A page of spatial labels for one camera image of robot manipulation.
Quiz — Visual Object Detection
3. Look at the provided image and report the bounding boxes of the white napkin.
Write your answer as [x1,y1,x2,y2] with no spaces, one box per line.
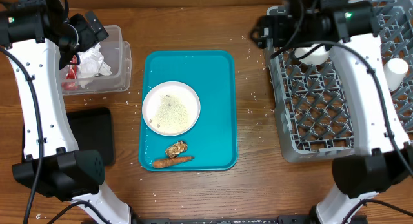
[77,43,112,88]

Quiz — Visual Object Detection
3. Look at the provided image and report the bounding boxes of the pale green bowl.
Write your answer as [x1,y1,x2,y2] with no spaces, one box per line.
[294,44,330,66]

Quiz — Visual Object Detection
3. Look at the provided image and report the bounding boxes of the red snack wrapper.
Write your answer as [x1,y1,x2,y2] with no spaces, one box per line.
[61,56,79,90]

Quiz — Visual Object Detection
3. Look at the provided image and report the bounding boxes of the white cup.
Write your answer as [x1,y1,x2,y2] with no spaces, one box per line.
[383,58,408,92]

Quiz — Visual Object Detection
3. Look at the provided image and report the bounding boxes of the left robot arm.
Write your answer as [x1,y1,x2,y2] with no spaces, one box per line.
[1,0,139,223]

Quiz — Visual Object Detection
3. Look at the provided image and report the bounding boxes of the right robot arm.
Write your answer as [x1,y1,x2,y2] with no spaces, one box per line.
[250,0,412,223]

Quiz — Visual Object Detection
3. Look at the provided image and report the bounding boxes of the grey dishwasher rack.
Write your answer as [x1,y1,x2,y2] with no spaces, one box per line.
[264,0,412,163]

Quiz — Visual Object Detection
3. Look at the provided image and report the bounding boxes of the clear plastic bin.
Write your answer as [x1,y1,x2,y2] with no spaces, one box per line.
[60,25,132,95]

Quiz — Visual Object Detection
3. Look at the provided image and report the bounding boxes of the black tray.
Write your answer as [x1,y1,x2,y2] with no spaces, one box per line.
[21,107,116,167]

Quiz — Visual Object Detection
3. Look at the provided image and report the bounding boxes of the large white plate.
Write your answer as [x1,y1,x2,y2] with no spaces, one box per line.
[142,81,201,137]

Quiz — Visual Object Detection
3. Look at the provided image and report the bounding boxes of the teal serving tray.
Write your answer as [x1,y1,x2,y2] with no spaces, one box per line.
[139,50,238,172]

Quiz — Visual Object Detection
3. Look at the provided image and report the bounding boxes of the brown food scrap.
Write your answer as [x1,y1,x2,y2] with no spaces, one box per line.
[165,141,188,158]

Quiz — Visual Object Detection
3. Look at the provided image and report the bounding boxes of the carrot piece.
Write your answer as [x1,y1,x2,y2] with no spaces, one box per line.
[152,156,194,169]

